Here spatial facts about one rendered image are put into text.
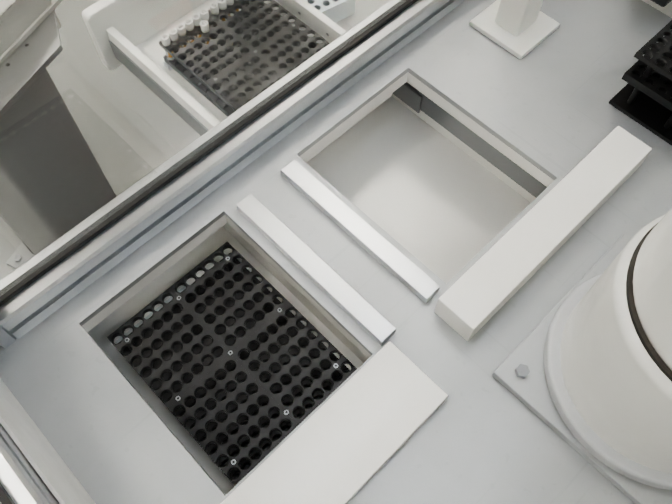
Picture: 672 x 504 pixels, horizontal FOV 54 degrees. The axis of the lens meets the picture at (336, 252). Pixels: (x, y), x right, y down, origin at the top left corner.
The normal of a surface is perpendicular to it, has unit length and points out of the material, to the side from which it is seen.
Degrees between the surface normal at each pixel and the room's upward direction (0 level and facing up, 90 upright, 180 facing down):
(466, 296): 0
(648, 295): 91
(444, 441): 0
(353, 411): 0
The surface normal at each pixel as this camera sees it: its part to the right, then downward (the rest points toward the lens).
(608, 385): -0.93, 0.33
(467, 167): 0.00, -0.46
